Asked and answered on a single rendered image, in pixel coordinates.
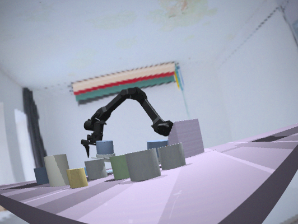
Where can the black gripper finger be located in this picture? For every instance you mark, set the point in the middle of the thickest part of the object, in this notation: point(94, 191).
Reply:
point(87, 150)

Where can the yellow cylinder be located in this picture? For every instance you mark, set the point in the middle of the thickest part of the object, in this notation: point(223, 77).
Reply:
point(77, 178)

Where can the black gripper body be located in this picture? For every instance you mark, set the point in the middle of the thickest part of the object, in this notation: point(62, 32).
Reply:
point(96, 137)

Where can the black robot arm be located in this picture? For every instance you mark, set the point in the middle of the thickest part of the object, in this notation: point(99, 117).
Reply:
point(96, 123)

